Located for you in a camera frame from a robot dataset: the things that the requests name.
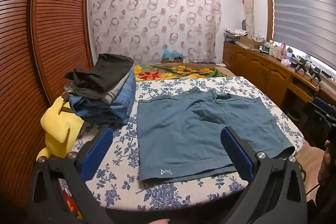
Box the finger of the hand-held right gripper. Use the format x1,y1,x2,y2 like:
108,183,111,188
311,97,336,122

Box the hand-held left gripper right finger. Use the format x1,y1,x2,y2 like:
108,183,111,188
220,126,309,224

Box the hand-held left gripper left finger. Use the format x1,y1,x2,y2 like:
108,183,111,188
28,127,116,224

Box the teal pants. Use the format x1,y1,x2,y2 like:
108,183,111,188
136,87,296,184

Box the person's right hand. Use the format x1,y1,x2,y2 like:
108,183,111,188
318,140,336,188

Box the dark trash bin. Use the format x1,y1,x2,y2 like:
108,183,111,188
287,106,305,123

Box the blue floral white bedspread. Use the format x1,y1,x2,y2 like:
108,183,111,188
59,76,306,214

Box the yellow plush toy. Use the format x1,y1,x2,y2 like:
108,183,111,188
35,97,84,161

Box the stack of folded clothes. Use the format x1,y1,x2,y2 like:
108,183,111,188
68,73,137,125

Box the grey folded garment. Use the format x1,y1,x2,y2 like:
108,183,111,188
64,69,132,105

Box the wooden cabinet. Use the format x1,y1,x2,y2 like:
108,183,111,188
223,40,326,109

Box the row of toiletry bottles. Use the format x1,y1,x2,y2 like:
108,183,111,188
260,40,281,58

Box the black folded garment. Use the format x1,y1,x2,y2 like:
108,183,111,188
65,53,134,92

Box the grey striped window blind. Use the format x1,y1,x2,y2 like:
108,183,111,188
269,0,336,69

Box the flat cardboard box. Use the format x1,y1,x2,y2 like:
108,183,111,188
238,35,263,48

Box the colourful floral blanket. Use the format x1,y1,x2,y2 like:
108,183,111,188
133,63,237,81

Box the stack of newspapers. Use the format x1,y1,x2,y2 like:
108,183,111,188
224,28,248,42

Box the small cardboard box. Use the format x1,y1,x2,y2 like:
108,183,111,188
161,56,184,64

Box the wooden slatted wardrobe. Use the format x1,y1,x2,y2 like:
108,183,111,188
0,0,93,211

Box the ring patterned sheer curtain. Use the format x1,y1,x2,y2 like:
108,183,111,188
87,0,222,64

